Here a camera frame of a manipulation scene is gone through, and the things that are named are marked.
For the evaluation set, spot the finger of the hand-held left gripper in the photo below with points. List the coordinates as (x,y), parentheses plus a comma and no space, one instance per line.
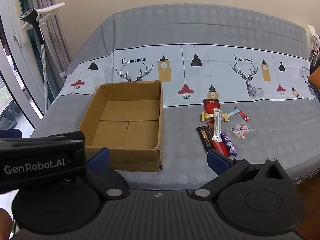
(112,178)

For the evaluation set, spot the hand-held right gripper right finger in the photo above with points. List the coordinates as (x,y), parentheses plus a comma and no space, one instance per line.
(218,161)

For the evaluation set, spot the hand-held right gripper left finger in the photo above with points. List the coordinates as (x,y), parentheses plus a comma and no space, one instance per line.
(98,159)

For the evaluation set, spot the purple snack packet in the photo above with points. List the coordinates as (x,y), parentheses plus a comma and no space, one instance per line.
(228,145)

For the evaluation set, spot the clear pink candy bag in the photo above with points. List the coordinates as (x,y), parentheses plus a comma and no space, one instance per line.
(239,130)

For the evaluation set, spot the brown cardboard box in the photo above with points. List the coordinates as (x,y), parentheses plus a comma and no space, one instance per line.
(125,132)

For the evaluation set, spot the long red snack packet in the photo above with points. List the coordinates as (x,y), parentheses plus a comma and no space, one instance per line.
(220,147)

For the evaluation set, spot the brown chocolate bar packet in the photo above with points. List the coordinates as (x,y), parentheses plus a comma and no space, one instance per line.
(205,138)

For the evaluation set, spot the silver stick snack packet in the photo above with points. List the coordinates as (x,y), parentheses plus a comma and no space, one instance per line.
(217,127)

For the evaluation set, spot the small brown snack packet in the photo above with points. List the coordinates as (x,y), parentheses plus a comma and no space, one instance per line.
(210,127)

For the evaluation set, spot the dark blue object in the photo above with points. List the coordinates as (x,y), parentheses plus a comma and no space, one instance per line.
(10,133)

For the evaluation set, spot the gold wrapped candy bar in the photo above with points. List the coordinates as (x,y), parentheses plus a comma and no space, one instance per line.
(206,116)

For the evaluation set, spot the blue yellow snack bar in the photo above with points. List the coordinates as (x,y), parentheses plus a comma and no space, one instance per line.
(231,114)

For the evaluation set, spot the small red snack bar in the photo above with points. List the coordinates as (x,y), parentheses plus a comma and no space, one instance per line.
(244,116)

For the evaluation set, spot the pair of dark shoes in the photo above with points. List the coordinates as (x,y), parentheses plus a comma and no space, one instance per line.
(10,113)

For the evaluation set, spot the red flat snack packet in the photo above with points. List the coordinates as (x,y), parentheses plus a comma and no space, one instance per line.
(211,105)

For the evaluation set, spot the white sheet clip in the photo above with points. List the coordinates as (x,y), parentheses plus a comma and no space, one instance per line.
(62,73)

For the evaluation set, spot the metal steamer pole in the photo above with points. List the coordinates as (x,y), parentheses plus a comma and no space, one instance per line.
(43,55)

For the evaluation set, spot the orange object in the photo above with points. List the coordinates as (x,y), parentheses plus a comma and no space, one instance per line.
(315,78)

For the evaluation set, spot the grey printed bed sheet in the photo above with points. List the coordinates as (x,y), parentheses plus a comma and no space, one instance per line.
(200,30)

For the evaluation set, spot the dark bag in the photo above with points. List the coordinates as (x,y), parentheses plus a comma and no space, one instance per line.
(315,57)

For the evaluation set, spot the black steamer head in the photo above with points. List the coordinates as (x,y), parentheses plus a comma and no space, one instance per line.
(28,17)

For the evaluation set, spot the white window frame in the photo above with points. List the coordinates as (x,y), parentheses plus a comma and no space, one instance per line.
(17,55)

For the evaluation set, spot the white plastic hanger bracket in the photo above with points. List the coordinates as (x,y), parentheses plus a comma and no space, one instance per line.
(50,9)

